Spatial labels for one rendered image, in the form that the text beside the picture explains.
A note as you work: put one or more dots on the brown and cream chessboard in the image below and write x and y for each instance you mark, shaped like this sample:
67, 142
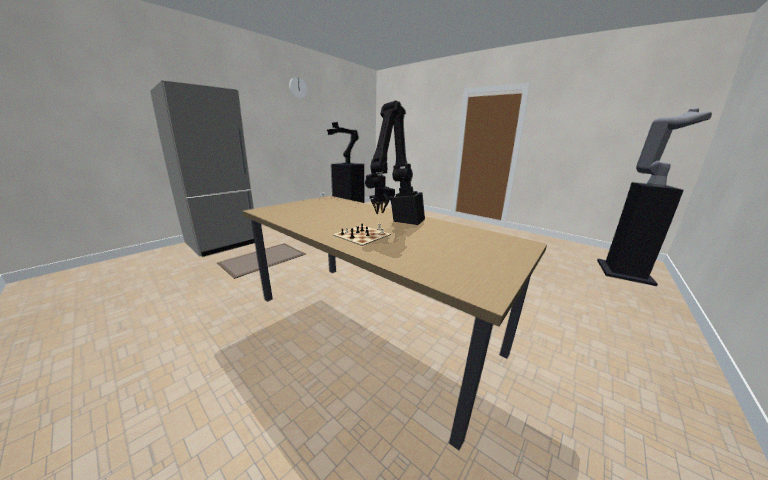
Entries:
362, 238

